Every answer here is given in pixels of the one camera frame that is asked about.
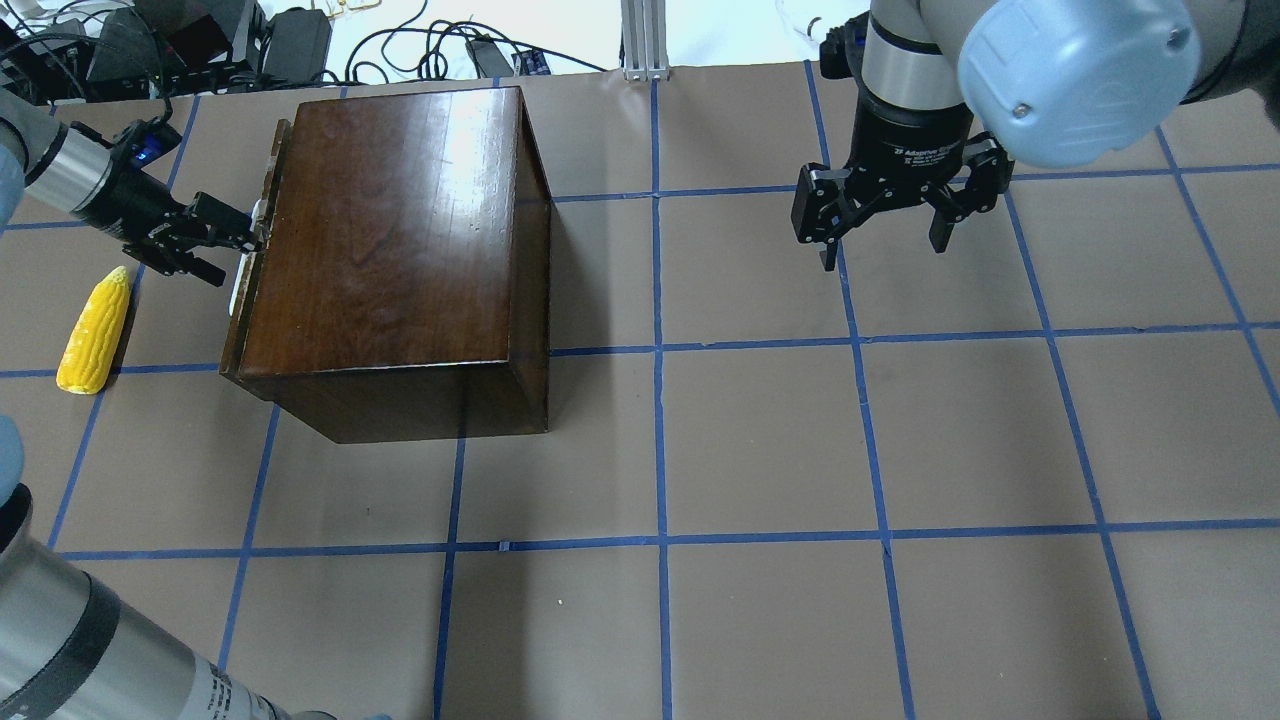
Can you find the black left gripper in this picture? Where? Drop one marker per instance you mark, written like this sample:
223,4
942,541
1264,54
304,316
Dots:
120,201

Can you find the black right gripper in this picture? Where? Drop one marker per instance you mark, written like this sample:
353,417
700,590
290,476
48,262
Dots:
912,138

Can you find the wooden drawer with white handle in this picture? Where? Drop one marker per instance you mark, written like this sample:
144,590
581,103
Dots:
251,265

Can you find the yellow corn cob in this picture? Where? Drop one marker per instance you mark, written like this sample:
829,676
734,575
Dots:
85,366

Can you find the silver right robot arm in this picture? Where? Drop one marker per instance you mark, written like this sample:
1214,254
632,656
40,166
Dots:
950,95

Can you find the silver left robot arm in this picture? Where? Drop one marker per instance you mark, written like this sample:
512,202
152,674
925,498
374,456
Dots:
63,165

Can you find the dark wooden drawer cabinet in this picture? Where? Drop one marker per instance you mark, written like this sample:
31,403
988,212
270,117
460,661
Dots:
405,293

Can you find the black power adapter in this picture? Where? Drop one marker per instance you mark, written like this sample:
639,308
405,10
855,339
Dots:
298,42

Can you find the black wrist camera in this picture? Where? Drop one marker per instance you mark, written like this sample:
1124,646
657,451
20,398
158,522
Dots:
144,141

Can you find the aluminium frame post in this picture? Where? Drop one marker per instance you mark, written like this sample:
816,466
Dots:
644,40

